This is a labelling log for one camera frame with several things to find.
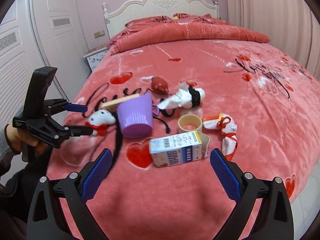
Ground white plush cat toy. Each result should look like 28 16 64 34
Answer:
86 109 116 136

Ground white cloth with black band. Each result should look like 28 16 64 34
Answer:
157 82 206 110

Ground pink pleated curtain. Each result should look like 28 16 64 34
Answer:
227 0 319 79

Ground dark red squishy toy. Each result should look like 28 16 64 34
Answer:
151 76 169 95

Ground grey sleeve cloth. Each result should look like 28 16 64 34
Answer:
0 124 21 176

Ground pink heart bedspread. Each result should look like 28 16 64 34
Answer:
47 40 319 239

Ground purple ribbed plastic cup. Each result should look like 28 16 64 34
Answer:
117 93 159 138

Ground white carved headboard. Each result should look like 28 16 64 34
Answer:
103 0 220 38

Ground white orange knotted bag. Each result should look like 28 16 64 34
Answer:
202 113 238 161

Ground person's left hand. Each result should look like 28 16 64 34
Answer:
5 124 47 154

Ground folded red quilt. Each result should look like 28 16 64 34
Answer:
107 13 270 55

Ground beige cardboard box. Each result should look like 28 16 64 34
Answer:
101 93 140 113

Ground white bedside table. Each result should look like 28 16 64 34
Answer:
83 45 110 71

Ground white blue milk carton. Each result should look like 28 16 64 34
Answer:
149 131 211 167

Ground white wardrobe doors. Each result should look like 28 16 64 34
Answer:
1 0 91 127

